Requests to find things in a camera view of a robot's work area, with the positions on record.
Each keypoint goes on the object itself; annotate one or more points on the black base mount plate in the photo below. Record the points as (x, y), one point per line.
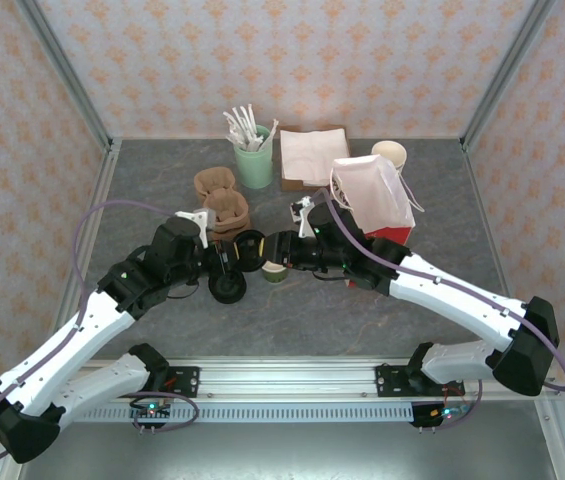
(187, 380)
(387, 382)

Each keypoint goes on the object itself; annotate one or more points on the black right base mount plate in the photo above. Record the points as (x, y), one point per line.
(387, 382)

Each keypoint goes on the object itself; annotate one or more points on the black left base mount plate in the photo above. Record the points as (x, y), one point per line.
(187, 380)

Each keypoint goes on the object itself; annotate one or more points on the white napkin stack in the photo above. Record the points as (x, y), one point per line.
(307, 155)

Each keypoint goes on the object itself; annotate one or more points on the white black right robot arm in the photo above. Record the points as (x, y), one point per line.
(462, 295)

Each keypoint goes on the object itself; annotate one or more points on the aluminium side rail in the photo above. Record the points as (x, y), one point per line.
(98, 200)

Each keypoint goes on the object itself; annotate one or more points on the stack of paper cups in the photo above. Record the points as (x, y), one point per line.
(387, 152)

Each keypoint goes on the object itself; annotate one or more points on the green straw holder cup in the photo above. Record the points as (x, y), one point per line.
(253, 170)

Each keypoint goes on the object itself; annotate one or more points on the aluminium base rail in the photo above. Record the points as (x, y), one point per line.
(287, 375)

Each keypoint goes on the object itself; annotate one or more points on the white paper-wrapped straw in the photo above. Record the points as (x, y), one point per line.
(241, 125)
(273, 131)
(250, 125)
(234, 131)

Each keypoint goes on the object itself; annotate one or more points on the red white paper bag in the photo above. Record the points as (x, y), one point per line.
(367, 190)

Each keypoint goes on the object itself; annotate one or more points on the green paper coffee cup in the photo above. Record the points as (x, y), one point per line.
(274, 274)

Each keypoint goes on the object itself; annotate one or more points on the aluminium frame post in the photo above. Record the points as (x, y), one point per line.
(64, 65)
(508, 65)

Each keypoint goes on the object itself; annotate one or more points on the small circuit board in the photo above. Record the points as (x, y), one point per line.
(444, 413)
(151, 411)

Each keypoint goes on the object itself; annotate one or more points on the brown cardboard napkin tray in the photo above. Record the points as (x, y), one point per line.
(289, 186)

